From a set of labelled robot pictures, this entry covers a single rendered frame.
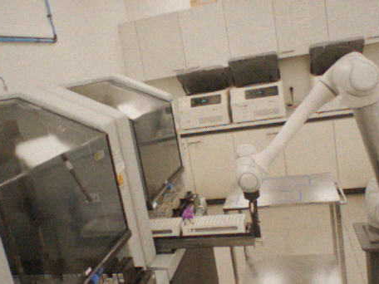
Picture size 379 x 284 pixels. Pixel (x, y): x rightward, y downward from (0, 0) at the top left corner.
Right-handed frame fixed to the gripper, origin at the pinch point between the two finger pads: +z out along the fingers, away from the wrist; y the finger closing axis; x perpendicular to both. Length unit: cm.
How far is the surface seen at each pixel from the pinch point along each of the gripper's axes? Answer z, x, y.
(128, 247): -11, -49, 33
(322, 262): 52, 29, -56
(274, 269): 52, 1, -50
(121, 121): -61, -48, 16
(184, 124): -18, -92, -230
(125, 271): -6, -47, 43
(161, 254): 6.3, -46.2, 7.7
